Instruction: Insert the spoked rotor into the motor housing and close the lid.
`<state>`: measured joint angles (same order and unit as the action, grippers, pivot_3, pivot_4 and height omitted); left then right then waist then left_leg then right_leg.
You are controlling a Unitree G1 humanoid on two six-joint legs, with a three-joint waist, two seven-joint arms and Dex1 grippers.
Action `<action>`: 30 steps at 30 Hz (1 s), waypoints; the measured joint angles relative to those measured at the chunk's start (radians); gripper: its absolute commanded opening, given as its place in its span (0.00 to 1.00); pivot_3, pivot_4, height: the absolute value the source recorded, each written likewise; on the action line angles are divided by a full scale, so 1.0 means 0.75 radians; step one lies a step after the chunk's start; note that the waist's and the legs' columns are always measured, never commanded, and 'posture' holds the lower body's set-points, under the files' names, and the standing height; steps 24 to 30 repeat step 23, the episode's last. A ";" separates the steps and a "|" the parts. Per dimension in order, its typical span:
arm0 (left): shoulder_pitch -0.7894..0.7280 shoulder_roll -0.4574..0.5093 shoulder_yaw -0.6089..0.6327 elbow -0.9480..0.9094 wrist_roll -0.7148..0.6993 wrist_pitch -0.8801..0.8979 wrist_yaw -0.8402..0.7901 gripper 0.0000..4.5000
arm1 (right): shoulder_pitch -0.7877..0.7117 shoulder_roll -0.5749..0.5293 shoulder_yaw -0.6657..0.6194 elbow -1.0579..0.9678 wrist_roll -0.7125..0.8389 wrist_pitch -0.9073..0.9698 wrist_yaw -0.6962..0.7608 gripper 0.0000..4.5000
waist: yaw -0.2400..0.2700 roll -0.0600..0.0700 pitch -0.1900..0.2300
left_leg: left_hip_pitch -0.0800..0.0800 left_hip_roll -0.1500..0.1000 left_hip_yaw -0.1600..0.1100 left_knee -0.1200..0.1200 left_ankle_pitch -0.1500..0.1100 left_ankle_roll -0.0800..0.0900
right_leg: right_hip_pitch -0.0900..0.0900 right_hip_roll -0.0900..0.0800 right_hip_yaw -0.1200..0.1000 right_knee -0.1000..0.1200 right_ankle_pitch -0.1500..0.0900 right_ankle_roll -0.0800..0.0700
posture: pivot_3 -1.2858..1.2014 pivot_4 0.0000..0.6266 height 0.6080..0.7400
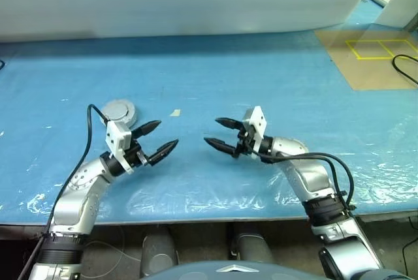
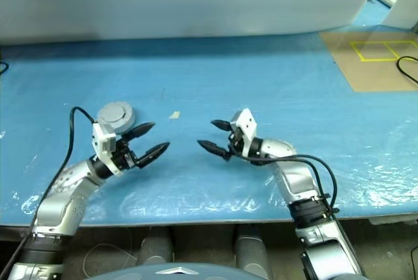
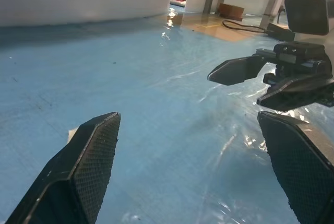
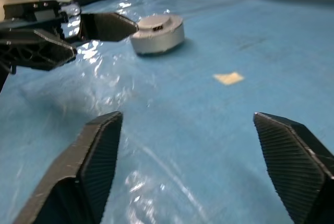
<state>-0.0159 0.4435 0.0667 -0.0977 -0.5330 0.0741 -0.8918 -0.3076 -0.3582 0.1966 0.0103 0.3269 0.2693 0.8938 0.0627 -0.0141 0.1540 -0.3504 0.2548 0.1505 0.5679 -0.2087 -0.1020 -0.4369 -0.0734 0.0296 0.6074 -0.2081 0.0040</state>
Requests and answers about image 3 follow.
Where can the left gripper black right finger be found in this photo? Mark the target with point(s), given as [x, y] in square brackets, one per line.
[300, 169]

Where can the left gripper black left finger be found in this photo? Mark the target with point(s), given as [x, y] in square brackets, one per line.
[78, 177]

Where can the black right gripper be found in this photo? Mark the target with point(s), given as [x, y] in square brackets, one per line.
[300, 51]

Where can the black power adapter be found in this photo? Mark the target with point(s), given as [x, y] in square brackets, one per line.
[281, 32]

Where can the brown wooden block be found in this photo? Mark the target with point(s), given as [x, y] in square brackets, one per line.
[231, 11]

